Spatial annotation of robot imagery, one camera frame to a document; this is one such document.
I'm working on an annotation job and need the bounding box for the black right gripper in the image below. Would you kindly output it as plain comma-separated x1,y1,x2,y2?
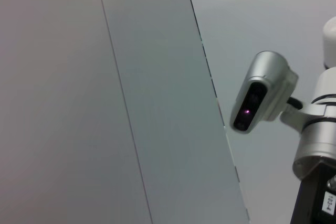
290,161,336,224

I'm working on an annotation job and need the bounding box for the black camera cable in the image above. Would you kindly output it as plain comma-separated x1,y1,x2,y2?
287,97,303,111

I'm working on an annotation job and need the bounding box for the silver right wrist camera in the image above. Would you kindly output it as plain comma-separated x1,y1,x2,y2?
230,50,299,135

